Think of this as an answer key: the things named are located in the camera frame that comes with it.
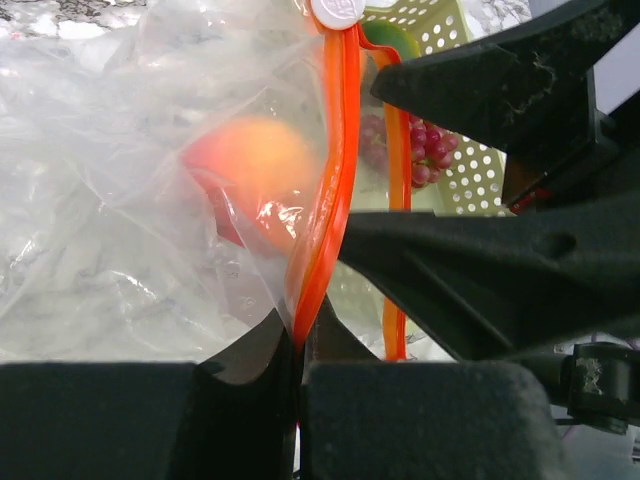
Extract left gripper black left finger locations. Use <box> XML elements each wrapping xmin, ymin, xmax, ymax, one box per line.
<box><xmin>1</xmin><ymin>312</ymin><xmax>295</xmax><ymax>479</ymax></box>

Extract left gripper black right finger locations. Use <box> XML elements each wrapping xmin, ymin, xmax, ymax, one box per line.
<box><xmin>300</xmin><ymin>302</ymin><xmax>565</xmax><ymax>480</ymax></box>

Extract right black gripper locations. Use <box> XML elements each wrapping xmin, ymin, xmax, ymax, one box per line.
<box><xmin>337</xmin><ymin>149</ymin><xmax>640</xmax><ymax>436</ymax></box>

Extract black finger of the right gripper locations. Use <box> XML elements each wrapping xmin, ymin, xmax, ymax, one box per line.
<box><xmin>371</xmin><ymin>0</ymin><xmax>639</xmax><ymax>157</ymax></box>

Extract red grapes bunch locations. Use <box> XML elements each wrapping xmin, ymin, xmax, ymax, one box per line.
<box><xmin>359</xmin><ymin>114</ymin><xmax>458</xmax><ymax>189</ymax></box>

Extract peach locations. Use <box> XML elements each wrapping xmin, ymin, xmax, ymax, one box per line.
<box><xmin>182</xmin><ymin>116</ymin><xmax>323</xmax><ymax>254</ymax></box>

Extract green plastic basket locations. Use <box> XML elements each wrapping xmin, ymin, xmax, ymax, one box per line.
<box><xmin>329</xmin><ymin>1</ymin><xmax>504</xmax><ymax>345</ymax></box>

